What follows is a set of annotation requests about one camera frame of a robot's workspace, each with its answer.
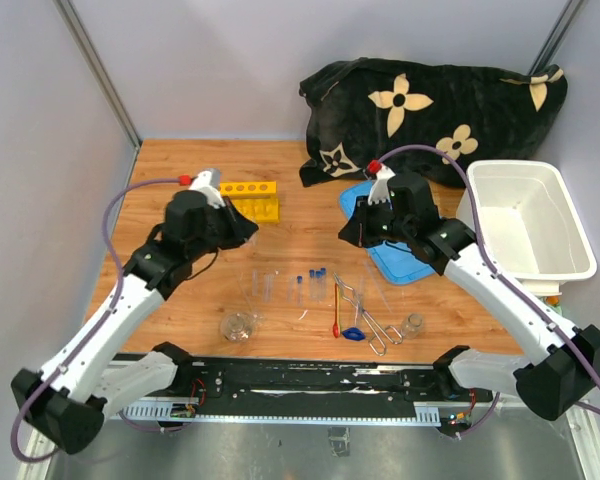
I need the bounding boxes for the blue capped tube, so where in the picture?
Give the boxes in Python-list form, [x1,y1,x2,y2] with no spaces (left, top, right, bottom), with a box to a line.
[296,275,304,306]
[320,267,327,300]
[314,270,322,302]
[308,269,316,301]

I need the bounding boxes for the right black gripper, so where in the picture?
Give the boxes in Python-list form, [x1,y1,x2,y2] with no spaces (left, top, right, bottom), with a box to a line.
[338,194,413,249]

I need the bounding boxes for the clear plastic dropper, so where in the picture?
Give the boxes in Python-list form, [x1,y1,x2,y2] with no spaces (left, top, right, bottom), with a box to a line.
[363,259,393,314]

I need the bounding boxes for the red spatula spoon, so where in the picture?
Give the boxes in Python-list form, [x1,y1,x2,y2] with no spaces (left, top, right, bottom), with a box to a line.
[332,282,341,338]

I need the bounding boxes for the black floral blanket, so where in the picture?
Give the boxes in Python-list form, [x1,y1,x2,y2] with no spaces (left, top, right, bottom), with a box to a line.
[299,57,568,187]

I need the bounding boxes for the blue plastic tray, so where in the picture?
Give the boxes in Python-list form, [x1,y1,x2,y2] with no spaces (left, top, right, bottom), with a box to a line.
[339,181,434,286]

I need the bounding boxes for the white plastic bin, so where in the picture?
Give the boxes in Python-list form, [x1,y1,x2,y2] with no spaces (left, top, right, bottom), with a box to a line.
[467,160,597,297]

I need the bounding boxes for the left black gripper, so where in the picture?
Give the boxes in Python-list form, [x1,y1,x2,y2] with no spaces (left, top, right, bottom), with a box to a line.
[189,195,259,260]

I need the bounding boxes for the yellow test tube rack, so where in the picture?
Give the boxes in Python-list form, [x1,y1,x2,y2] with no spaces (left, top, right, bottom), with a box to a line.
[219,181,280,224]

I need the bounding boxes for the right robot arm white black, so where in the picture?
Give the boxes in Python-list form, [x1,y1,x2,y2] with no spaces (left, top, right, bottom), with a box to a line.
[339,166,600,421]

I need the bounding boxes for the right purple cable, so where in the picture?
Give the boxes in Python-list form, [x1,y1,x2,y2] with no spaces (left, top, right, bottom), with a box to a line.
[379,143,600,426]

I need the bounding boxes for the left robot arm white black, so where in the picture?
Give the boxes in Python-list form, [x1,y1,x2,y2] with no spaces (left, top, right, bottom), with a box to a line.
[11,190,258,455]

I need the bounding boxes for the green cloth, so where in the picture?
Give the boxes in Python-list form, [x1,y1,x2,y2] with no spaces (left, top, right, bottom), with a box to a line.
[543,295,564,316]

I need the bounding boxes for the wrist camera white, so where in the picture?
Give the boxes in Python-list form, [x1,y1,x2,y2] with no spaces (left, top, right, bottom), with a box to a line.
[366,160,395,205]
[174,168,226,209]

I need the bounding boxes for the clear test tube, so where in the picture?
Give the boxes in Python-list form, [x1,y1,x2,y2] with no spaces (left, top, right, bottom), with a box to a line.
[251,269,259,298]
[268,270,279,302]
[262,274,271,303]

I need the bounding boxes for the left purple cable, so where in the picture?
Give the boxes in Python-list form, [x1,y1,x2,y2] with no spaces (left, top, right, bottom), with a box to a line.
[10,174,191,464]

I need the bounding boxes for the small glass bottle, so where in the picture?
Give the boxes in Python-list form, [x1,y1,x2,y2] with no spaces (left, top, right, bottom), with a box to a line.
[401,313,424,339]

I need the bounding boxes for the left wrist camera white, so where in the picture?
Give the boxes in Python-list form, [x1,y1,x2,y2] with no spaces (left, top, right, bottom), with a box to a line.
[174,168,226,209]

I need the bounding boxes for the metal crucible tongs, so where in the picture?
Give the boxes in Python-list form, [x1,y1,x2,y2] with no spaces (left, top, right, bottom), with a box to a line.
[333,273,404,357]

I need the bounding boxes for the purple cable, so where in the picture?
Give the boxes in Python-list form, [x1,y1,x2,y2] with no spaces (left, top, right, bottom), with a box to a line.
[379,143,600,426]
[10,174,191,464]

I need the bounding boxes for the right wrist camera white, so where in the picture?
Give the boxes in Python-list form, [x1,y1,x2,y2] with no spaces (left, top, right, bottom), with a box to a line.
[366,160,395,205]

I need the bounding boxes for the glass flask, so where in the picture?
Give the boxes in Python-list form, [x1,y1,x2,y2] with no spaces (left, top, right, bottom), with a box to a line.
[220,312,255,343]

